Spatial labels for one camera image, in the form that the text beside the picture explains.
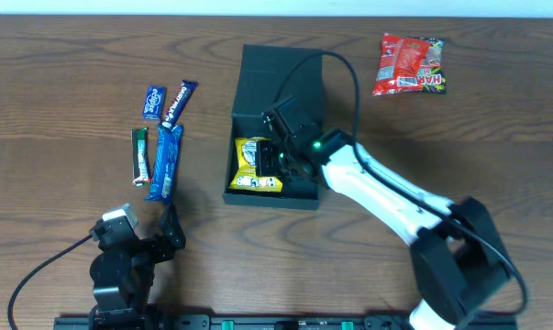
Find blue Oreo cookie pack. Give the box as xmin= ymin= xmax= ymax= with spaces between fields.
xmin=145 ymin=125 xmax=183 ymax=204

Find yellow Hacks candy bag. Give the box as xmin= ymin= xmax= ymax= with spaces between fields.
xmin=229 ymin=137 xmax=283 ymax=193

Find red Hacks candy bag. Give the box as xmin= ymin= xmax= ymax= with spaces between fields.
xmin=372 ymin=33 xmax=431 ymax=95

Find Haribo gummy bag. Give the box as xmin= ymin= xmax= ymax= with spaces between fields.
xmin=414 ymin=37 xmax=447 ymax=94

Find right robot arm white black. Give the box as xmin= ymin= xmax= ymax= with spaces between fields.
xmin=255 ymin=129 xmax=518 ymax=329

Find blue Eclipse mint pack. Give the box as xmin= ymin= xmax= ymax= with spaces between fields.
xmin=142 ymin=86 xmax=166 ymax=121

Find green chocolate bar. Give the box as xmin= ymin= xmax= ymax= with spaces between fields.
xmin=131 ymin=127 xmax=151 ymax=186

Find black open gift box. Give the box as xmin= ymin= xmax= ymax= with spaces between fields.
xmin=222 ymin=44 xmax=325 ymax=210

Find purple Dairy Milk bar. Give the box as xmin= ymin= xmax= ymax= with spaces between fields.
xmin=160 ymin=80 xmax=198 ymax=131

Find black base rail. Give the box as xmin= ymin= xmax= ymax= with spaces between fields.
xmin=53 ymin=313 xmax=519 ymax=330

